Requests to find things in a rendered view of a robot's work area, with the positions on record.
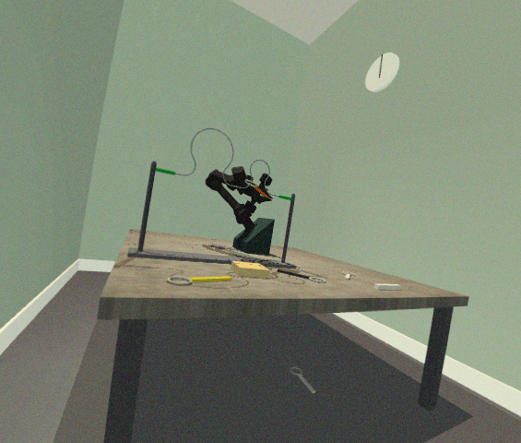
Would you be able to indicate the tan flat block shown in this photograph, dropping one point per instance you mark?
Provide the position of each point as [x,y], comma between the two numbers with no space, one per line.
[246,269]

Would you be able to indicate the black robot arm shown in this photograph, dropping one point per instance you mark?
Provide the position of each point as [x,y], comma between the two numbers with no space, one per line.
[215,180]

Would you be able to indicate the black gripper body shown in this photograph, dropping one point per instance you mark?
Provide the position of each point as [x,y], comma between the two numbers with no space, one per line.
[250,205]

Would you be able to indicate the yellow bar with grey loop end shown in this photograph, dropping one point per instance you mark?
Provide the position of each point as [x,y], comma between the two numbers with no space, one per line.
[197,279]

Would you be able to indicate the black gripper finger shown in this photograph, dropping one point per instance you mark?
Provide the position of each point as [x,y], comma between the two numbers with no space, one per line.
[262,188]
[260,199]

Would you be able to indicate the orange handle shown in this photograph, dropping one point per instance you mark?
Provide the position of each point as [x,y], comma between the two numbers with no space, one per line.
[256,188]

